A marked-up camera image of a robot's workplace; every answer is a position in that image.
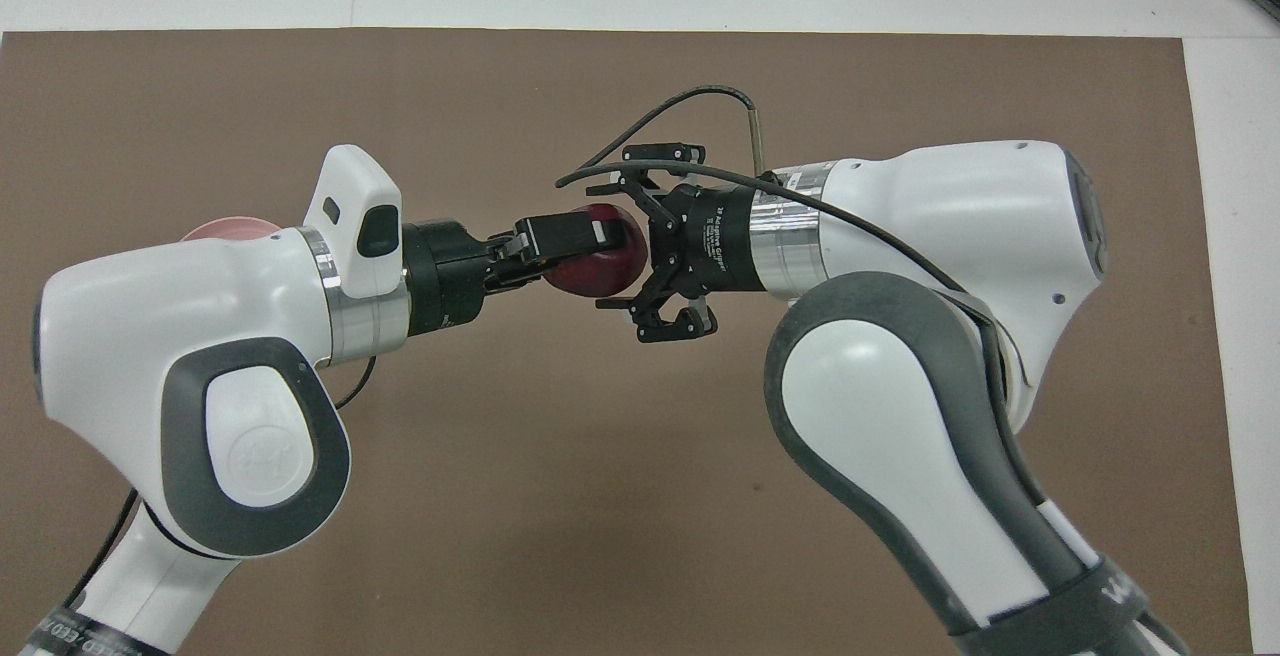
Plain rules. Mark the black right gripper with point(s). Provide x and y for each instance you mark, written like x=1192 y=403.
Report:
x=720 y=236

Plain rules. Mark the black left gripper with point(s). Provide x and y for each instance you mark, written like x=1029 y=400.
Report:
x=445 y=276

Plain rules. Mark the brown table mat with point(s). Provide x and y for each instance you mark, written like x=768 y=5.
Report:
x=600 y=486

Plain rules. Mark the pink plate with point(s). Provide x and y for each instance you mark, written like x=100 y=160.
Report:
x=230 y=229

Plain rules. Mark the dark red apple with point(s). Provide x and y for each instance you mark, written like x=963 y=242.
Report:
x=600 y=276

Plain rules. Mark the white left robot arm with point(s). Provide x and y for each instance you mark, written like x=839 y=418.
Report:
x=150 y=336

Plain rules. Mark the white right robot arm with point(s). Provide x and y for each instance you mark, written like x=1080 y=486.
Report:
x=950 y=206

